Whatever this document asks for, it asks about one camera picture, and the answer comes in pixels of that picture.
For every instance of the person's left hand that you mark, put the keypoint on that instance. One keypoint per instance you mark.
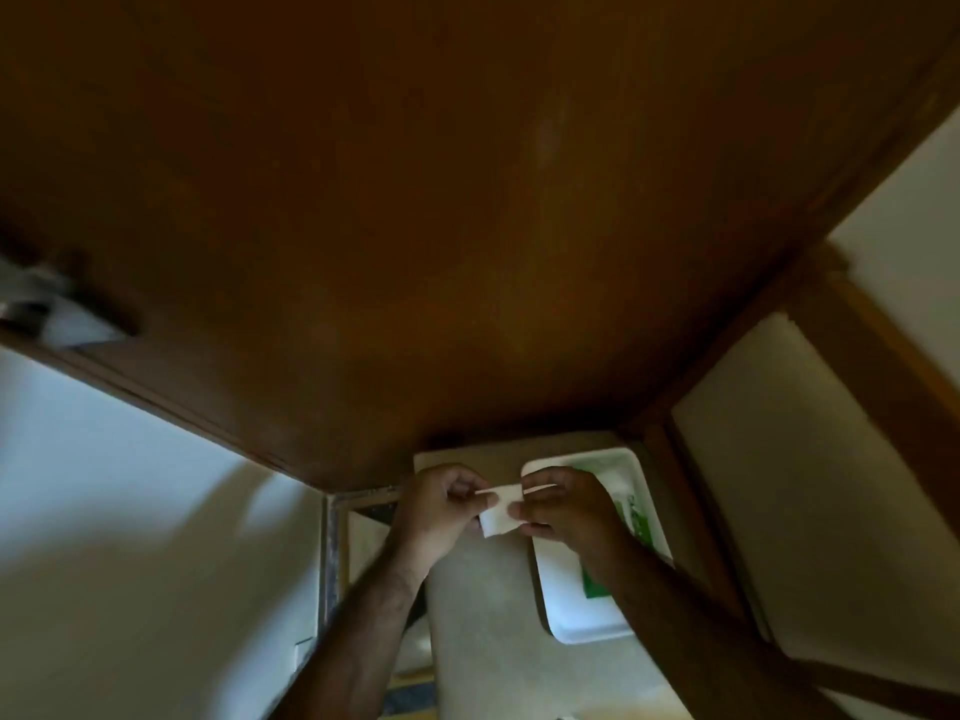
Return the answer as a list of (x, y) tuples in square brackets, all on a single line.
[(424, 517)]

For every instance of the person's right hand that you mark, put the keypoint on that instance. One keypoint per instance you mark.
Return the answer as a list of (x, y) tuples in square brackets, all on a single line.
[(581, 517)]

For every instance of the person's left thumb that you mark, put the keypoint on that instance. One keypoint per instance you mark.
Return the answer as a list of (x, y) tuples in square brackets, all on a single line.
[(480, 505)]

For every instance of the person's right thumb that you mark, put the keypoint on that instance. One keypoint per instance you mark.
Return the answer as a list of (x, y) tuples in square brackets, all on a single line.
[(529, 512)]

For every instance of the small white paper packet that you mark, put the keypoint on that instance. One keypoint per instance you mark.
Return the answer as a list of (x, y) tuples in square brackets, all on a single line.
[(499, 521)]

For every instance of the person's right forearm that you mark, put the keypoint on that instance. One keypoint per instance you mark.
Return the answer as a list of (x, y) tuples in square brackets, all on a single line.
[(690, 644)]

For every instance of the person's left forearm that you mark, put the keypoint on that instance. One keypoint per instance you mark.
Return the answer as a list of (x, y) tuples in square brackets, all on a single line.
[(360, 644)]

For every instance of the white plastic tray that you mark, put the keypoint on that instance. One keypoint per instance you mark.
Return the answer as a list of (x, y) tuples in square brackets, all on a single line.
[(566, 592)]

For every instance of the green packet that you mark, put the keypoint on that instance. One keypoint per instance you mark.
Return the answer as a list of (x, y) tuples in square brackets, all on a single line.
[(640, 521)]

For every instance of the brown wooden cabinet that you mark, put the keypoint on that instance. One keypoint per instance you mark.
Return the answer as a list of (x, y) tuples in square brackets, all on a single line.
[(420, 217)]

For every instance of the brown wooden frame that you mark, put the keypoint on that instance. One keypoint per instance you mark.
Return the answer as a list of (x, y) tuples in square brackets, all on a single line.
[(877, 382)]

